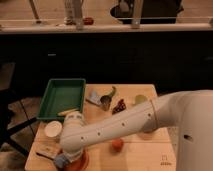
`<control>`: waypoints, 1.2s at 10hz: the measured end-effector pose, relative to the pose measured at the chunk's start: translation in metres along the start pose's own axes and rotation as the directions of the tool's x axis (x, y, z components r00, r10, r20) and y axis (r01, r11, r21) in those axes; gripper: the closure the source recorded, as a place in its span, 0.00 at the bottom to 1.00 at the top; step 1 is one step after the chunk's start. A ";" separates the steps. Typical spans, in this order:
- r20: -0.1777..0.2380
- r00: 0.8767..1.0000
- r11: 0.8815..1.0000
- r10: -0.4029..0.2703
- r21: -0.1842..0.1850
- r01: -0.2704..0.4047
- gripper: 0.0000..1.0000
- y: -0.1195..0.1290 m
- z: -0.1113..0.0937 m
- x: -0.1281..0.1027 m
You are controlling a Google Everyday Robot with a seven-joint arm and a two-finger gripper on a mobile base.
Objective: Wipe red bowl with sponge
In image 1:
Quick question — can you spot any white paper cup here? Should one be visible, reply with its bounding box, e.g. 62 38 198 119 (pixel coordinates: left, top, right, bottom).
44 121 62 138

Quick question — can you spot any red bowl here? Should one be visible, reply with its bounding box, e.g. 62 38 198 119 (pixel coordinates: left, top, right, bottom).
62 151 89 171

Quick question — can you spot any grey foil packet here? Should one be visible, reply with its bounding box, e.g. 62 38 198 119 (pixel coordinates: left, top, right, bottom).
86 91 101 106

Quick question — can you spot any metal measuring cup green handle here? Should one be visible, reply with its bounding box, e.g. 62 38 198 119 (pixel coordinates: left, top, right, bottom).
100 87 116 111

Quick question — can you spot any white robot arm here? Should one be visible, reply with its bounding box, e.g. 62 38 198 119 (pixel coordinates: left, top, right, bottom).
53 90 213 171

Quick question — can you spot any black office chair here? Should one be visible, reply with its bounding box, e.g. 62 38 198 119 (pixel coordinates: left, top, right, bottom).
110 0 184 24

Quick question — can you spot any yellow-green round lid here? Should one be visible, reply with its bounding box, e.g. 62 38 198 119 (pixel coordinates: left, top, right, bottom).
135 95 147 105

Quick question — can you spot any red object on ledge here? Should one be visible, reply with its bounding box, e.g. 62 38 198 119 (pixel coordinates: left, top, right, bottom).
83 17 94 25

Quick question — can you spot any small orange fruit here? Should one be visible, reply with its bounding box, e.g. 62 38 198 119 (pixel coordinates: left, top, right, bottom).
111 138 124 152

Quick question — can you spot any green plastic tray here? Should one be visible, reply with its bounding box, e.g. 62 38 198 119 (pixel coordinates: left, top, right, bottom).
37 78 86 122

